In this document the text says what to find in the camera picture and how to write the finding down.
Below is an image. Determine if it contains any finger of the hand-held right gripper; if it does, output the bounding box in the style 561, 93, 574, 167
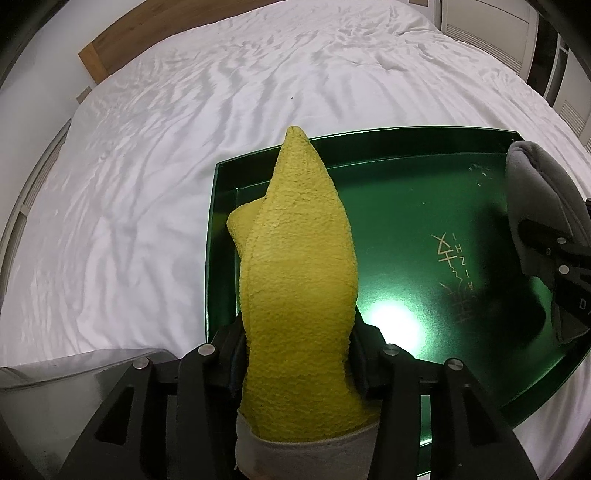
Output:
518, 220, 591, 278

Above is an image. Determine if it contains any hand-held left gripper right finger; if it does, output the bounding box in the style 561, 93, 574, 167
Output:
348, 322, 541, 480

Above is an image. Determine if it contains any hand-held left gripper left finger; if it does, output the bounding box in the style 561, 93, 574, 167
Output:
60, 318, 248, 480

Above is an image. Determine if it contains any grey fabric eye mask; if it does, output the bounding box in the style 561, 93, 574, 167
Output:
505, 140, 591, 344

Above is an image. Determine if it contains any yellow towel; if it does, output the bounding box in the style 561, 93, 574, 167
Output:
226, 126, 384, 480

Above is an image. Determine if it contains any green metal tray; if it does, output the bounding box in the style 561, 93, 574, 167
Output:
203, 127, 591, 450

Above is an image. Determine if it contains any white panelled wardrobe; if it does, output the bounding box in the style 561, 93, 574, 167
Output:
434, 0, 591, 153

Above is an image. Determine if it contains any wooden headboard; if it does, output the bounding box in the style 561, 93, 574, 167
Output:
78, 0, 185, 85

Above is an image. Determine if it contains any grey pitcher with dark handle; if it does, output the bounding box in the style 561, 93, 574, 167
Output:
0, 348, 178, 462

